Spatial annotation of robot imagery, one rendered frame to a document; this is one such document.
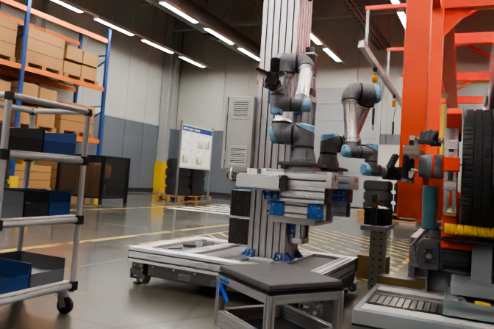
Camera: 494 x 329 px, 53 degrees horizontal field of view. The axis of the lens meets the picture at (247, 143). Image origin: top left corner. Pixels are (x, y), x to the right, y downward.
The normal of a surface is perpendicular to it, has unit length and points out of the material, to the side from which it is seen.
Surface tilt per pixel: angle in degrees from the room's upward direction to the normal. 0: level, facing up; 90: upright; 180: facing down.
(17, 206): 90
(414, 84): 90
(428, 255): 90
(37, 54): 90
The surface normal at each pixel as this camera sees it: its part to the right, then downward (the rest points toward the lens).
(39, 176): 0.89, 0.03
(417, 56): -0.40, -0.09
